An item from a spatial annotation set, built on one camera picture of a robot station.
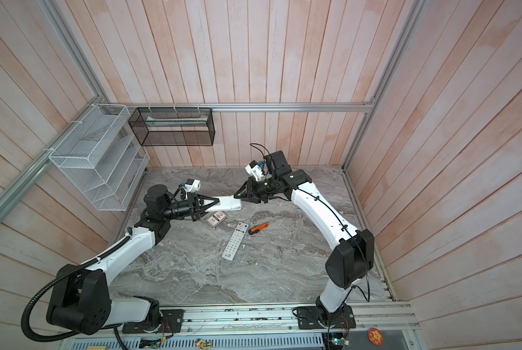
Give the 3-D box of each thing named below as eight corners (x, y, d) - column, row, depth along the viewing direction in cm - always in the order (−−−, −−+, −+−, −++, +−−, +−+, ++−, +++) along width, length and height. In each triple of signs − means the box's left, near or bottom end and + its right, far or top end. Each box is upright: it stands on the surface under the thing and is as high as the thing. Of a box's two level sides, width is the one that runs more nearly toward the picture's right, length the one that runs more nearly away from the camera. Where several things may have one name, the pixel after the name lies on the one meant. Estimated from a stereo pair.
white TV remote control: (222, 257, 90) (221, 254, 88) (239, 223, 100) (238, 220, 99) (233, 261, 89) (232, 259, 87) (248, 226, 99) (248, 224, 97)
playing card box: (207, 222, 100) (206, 220, 98) (221, 211, 104) (220, 209, 103) (214, 229, 98) (213, 227, 96) (228, 217, 102) (228, 215, 100)
